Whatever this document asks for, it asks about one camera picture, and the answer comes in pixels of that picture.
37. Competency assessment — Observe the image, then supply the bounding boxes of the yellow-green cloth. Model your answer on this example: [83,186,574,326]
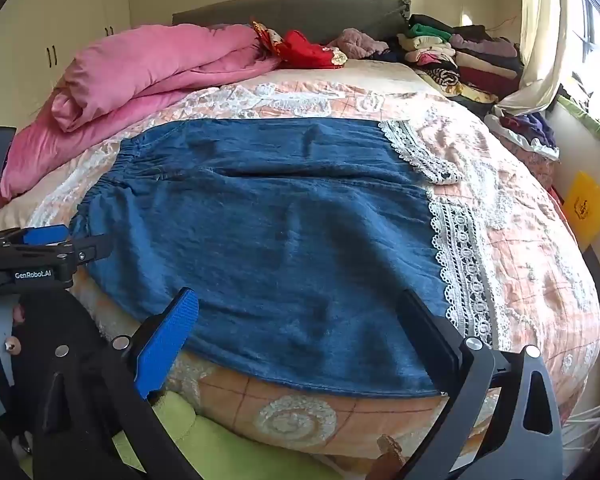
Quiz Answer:
[115,390,341,480]

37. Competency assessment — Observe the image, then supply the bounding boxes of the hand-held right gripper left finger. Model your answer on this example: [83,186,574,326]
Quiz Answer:
[32,287,201,480]

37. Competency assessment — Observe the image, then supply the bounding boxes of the window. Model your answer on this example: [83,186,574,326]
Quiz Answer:
[562,0,600,126]

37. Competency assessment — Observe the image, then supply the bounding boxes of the cream wardrobe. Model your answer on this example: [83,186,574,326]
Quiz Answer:
[0,0,131,131]

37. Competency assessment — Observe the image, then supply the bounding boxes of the green windowsill cover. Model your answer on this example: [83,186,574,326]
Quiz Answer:
[557,95,600,152]

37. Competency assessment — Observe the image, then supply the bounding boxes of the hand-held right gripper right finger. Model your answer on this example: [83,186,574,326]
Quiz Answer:
[396,287,566,480]

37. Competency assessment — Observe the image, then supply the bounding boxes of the pile of folded clothes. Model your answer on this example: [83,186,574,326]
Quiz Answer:
[380,12,526,106]

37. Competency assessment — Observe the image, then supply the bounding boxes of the white wire rack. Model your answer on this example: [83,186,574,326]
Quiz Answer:
[560,400,600,466]

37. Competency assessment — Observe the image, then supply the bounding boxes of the cream curtain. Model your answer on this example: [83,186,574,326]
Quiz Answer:
[495,0,568,116]

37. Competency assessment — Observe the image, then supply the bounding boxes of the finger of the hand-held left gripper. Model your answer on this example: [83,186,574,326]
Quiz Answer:
[0,224,72,255]
[55,233,115,266]

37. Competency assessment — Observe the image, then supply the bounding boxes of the red patterned cloth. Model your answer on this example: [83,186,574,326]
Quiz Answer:
[250,19,348,68]

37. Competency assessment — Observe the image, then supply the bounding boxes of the peach and white bedspread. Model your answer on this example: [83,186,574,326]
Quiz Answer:
[0,67,600,461]

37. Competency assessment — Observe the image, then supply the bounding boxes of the pink quilt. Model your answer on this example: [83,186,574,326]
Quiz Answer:
[0,22,286,201]

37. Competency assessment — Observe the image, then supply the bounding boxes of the mauve fuzzy garment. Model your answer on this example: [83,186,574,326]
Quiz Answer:
[327,27,396,61]

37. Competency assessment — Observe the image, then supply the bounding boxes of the small brown object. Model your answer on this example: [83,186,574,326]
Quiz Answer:
[370,435,407,480]

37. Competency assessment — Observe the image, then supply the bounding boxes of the yellow bag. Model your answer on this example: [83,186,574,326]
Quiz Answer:
[562,171,600,251]

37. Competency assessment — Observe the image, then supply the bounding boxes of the purple clothes with white ruffle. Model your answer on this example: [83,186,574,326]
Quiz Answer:
[485,110,561,161]

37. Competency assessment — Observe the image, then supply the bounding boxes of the blue denim pants lace trim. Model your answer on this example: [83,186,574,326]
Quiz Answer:
[69,117,506,400]

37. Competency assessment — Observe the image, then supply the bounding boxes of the grey headboard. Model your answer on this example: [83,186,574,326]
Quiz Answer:
[171,0,412,46]

